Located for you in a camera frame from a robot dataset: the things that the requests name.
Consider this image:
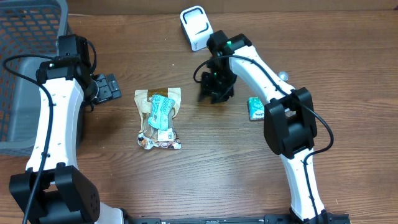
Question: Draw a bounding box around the green white tissue pack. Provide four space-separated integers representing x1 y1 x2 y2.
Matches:
248 97 264 121

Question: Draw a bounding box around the teal white snack packet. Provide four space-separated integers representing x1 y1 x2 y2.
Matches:
148 95 175 131

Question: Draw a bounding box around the beige brown paper pouch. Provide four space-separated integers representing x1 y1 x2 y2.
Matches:
134 87 182 133

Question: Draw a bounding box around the brown patterned snack packet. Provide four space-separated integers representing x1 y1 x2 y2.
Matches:
137 128 182 150

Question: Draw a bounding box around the clear bottle yellow liquid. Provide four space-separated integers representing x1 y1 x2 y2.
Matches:
278 71 289 82

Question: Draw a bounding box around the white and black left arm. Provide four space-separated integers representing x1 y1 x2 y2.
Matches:
9 55 128 223

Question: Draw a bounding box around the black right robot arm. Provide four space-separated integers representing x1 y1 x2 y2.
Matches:
198 30 329 223

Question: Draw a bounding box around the white barcode scanner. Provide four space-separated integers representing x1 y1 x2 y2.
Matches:
180 6 213 52

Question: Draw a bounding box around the grey plastic mesh basket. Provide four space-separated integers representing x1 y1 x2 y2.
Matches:
1 0 72 156

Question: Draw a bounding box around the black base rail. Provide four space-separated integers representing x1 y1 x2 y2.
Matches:
124 213 351 224

